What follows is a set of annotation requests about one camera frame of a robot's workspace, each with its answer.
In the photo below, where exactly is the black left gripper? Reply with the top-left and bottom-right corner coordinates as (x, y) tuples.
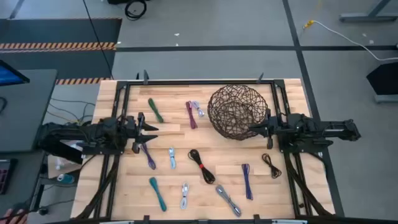
(125, 112), (160, 154)

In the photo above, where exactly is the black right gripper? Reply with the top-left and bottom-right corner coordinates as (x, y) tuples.
(248, 108), (289, 150)

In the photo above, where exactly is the green USB-C cable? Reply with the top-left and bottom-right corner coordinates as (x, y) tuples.
(147, 98), (165, 124)

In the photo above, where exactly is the purple USB-C cable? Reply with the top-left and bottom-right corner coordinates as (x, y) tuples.
(140, 142), (157, 170)

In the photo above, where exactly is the light blue USB-C cable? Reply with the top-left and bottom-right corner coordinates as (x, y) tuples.
(168, 147), (177, 170)

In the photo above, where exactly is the dark brown woven wire basket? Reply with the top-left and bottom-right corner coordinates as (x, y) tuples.
(207, 83), (269, 141)

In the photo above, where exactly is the dark brown USB-C cable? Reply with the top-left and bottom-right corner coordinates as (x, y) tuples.
(261, 152), (282, 179)

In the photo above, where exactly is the maroon USB-C cable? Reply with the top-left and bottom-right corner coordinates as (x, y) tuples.
(185, 100), (198, 130)

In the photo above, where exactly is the navy blue USB-C cable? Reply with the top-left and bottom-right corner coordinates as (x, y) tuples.
(241, 163), (254, 201)

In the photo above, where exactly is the lavender grey USB-C cable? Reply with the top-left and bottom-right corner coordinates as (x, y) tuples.
(190, 100), (205, 118)

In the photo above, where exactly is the teal USB-C cable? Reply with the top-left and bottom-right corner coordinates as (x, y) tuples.
(148, 177), (168, 213)

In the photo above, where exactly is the black cable with red tie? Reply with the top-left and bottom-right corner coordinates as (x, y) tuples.
(187, 149), (216, 185)

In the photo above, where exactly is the white silver USB-C cable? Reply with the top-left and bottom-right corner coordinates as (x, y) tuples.
(180, 182), (190, 210)

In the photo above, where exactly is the grey braided USB-C cable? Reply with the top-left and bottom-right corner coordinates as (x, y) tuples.
(215, 184), (243, 218)

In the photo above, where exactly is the teal water bottle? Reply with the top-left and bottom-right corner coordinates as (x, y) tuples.
(57, 173), (76, 184)

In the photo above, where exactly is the grey side desk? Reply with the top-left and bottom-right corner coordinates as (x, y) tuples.
(0, 68), (58, 153)

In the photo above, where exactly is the black angular floor stand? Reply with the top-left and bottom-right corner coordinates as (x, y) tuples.
(366, 61), (398, 104)

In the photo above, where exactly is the black hazard-striped floor mat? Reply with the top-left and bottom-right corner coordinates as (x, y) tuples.
(0, 17), (123, 85)

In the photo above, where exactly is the desk computer monitor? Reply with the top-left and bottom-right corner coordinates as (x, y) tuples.
(0, 59), (31, 87)

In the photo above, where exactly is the black keyboard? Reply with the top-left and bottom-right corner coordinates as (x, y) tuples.
(0, 158), (18, 195)

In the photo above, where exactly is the grey table leg base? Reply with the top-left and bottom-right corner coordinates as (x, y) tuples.
(338, 0), (398, 23)

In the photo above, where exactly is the person's hand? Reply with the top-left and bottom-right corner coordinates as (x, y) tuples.
(0, 207), (29, 224)

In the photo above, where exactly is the black aluminium table frame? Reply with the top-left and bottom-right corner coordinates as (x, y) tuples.
(74, 79), (346, 224)

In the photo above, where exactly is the thin black floor cable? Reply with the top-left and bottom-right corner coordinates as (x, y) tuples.
(82, 0), (114, 80)

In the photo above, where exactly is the coiled black floor cable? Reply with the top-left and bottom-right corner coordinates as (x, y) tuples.
(124, 0), (148, 22)

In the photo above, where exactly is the white floor cable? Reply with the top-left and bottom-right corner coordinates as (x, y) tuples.
(312, 20), (398, 62)

